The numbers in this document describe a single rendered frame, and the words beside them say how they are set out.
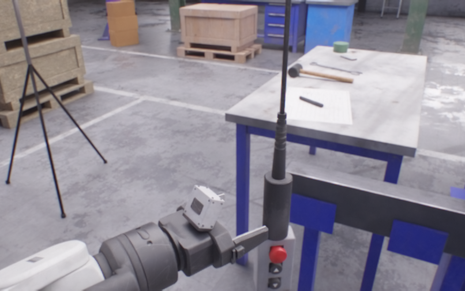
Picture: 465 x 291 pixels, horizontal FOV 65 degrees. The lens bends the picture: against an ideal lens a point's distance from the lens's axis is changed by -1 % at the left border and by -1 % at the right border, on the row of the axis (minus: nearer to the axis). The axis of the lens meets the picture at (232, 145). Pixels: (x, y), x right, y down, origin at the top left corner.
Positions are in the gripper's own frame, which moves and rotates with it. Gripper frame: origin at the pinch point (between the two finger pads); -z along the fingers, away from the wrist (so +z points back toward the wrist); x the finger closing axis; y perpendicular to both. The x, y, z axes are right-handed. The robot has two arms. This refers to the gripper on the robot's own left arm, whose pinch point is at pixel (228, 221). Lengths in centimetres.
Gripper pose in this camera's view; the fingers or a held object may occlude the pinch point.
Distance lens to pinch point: 56.8
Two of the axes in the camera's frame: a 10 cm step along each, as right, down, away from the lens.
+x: 6.0, 3.6, -7.2
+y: -0.1, -8.9, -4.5
